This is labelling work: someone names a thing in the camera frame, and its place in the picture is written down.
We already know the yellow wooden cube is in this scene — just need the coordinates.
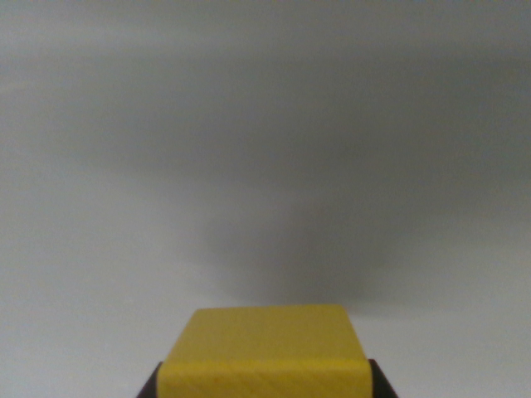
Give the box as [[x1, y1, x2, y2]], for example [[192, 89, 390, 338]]
[[157, 303, 373, 398]]

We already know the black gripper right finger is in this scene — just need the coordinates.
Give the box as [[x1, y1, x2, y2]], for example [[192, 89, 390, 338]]
[[367, 358, 400, 398]]

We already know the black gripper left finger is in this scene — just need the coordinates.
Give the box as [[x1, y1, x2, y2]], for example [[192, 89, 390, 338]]
[[137, 361, 163, 398]]

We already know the grey plastic bin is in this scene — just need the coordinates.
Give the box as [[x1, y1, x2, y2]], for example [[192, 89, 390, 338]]
[[0, 0, 531, 398]]

